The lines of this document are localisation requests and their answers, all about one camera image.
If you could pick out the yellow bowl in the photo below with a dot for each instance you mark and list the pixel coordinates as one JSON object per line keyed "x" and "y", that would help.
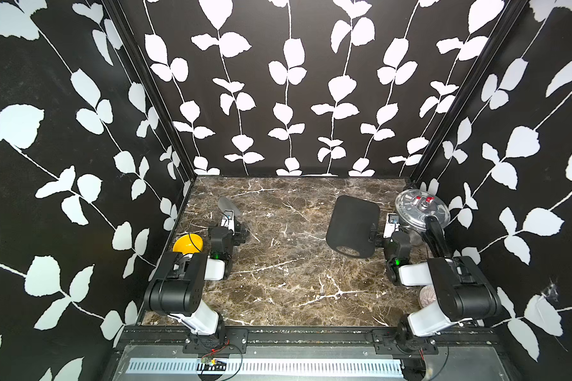
{"x": 190, "y": 243}

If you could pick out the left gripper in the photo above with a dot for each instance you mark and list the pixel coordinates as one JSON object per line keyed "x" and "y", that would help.
{"x": 238, "y": 233}

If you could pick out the black cutting board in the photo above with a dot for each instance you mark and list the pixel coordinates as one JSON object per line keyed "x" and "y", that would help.
{"x": 353, "y": 227}

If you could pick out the steel knife black handle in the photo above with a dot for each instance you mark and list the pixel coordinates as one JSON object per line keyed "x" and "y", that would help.
{"x": 229, "y": 208}

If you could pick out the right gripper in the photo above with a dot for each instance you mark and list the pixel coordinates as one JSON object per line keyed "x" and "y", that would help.
{"x": 379, "y": 236}

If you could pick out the pink seashell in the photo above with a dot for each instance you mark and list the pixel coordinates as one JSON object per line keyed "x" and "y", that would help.
{"x": 427, "y": 296}

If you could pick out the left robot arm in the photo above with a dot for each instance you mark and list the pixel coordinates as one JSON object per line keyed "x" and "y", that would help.
{"x": 176, "y": 289}

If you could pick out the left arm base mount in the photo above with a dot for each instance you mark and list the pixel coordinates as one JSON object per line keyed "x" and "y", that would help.
{"x": 226, "y": 341}

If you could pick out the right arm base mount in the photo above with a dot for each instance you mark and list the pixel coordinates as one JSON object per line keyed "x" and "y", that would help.
{"x": 391, "y": 341}

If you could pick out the white perforated rail strip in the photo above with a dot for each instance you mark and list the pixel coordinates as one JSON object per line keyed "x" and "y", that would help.
{"x": 373, "y": 368}

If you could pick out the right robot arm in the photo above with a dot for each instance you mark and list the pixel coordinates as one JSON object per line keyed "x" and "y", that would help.
{"x": 462, "y": 292}

